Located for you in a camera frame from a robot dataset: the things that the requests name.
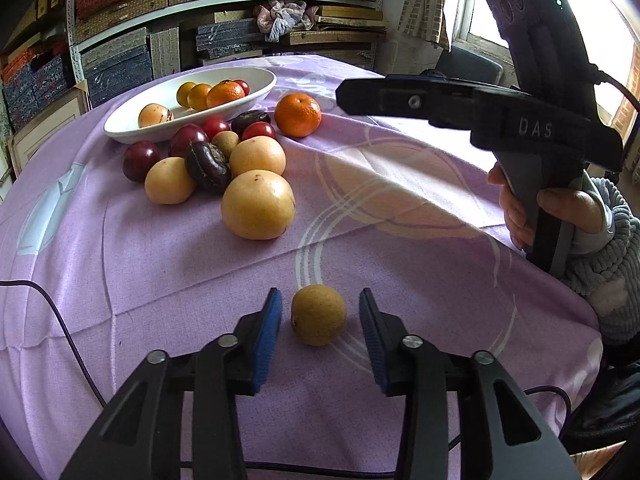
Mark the dark chair with clothes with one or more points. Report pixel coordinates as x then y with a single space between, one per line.
465 64

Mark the orange mandarin with stem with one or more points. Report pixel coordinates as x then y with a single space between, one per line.
224 92

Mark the pink cloth bundle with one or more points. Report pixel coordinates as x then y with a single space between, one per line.
277 18

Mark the red cherry tomato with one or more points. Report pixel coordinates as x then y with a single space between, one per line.
244 85
258 129
214 125

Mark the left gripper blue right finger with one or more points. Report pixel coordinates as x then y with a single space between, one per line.
377 338

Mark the purple printed tablecloth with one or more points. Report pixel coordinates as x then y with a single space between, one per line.
96 276

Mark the large yellow round fruit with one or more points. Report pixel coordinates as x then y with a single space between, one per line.
258 205

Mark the dark red plum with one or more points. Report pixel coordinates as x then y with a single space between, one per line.
184 137
138 160

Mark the metal shelving unit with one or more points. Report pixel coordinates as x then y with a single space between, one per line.
115 45

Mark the orange spotted small fruit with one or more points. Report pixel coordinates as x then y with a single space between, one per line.
154 114

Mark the white oval plate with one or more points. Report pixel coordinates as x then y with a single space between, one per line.
122 124

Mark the dark purple passion fruit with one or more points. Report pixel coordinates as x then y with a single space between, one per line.
207 166

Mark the brown longan fruit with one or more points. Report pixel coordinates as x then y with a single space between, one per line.
318 315
226 141

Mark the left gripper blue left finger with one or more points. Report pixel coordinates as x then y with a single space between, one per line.
268 328

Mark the grey knit sleeve forearm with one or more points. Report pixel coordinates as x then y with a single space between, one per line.
604 267

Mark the framed picture leaning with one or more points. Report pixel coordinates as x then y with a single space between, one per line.
68 107

